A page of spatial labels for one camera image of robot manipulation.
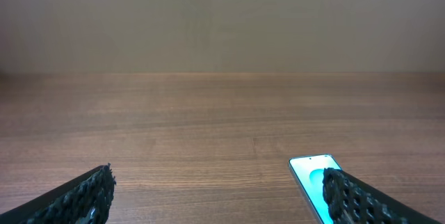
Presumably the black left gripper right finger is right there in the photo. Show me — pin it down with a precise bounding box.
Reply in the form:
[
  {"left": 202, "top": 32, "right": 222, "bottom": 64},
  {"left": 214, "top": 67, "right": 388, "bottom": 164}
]
[{"left": 323, "top": 168, "right": 440, "bottom": 224}]

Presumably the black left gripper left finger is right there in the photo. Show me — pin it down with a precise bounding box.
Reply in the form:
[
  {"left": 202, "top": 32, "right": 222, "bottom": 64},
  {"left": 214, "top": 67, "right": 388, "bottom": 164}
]
[{"left": 1, "top": 163, "right": 116, "bottom": 224}]

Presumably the Galaxy smartphone with teal screen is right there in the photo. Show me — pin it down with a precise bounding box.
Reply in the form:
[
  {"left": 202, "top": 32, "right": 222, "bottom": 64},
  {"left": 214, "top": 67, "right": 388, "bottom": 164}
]
[{"left": 289, "top": 154, "right": 341, "bottom": 224}]

